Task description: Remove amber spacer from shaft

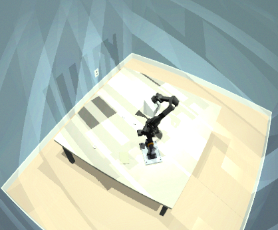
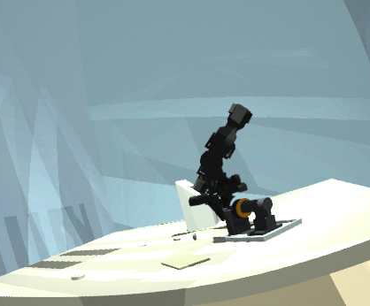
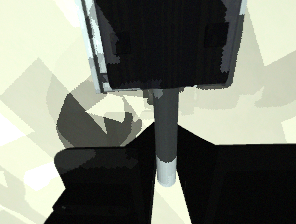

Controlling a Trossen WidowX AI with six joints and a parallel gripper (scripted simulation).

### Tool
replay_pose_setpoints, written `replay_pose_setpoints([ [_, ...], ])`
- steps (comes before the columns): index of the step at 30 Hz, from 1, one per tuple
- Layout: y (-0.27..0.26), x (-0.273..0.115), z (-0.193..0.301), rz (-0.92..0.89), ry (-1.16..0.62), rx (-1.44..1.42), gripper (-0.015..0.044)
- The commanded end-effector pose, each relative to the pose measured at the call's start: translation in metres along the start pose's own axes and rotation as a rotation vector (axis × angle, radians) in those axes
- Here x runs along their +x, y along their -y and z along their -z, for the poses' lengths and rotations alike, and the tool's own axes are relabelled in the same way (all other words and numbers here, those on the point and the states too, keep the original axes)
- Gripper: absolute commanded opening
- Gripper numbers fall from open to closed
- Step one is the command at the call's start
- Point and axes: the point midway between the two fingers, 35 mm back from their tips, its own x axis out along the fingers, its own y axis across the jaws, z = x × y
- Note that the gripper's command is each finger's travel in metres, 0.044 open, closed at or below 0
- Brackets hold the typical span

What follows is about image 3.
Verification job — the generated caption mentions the dark grey metal shaft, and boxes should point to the dark grey metal shaft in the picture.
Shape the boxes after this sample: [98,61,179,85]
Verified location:
[153,88,179,187]

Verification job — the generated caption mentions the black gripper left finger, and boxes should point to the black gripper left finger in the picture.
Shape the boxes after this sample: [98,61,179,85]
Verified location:
[54,122,156,224]

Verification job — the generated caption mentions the black housing block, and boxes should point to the black housing block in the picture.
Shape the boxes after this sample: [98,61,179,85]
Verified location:
[74,0,247,94]

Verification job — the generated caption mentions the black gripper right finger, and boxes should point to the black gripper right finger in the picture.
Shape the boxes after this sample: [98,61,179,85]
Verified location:
[176,125,296,224]

